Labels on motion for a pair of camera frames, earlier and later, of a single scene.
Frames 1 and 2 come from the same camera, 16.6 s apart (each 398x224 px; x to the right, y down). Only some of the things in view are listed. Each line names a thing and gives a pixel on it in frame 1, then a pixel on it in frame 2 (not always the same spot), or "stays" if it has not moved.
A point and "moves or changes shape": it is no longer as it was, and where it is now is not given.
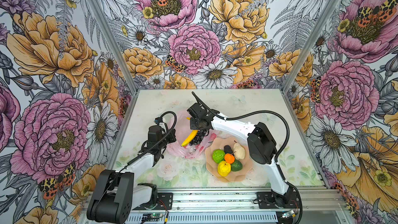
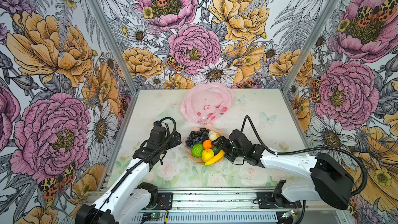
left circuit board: x=153 y=215 stays
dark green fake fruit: x=236 y=166 -> x=215 y=150
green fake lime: x=218 y=155 -> x=197 y=150
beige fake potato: x=239 y=152 moves or changes shape
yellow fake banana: x=194 y=134 -> x=215 y=159
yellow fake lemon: x=224 y=168 -> x=207 y=154
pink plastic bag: x=183 y=131 -> x=206 y=102
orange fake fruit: x=229 y=158 moves or changes shape
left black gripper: x=170 y=131 stays
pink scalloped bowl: x=217 y=143 -> x=210 y=127
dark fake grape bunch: x=198 y=138 stays
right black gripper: x=193 y=125 -> x=227 y=142
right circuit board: x=288 y=213 stays
